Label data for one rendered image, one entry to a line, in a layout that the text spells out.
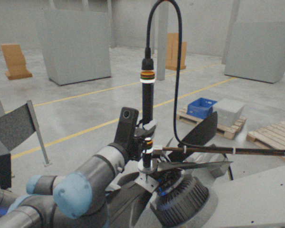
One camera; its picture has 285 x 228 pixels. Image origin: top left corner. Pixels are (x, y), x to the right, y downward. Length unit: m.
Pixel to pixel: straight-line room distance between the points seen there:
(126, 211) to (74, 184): 0.34
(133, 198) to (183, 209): 0.19
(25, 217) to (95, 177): 0.15
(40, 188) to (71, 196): 0.47
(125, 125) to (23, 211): 0.27
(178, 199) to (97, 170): 0.43
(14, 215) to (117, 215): 0.33
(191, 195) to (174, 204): 0.07
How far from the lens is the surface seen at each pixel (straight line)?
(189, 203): 0.76
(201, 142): 0.90
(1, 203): 0.63
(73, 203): 0.37
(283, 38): 7.49
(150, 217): 0.83
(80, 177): 0.38
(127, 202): 0.70
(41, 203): 0.50
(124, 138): 0.46
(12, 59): 8.38
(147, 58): 0.51
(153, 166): 0.68
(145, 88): 0.52
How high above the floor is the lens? 1.74
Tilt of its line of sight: 26 degrees down
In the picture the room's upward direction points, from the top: straight up
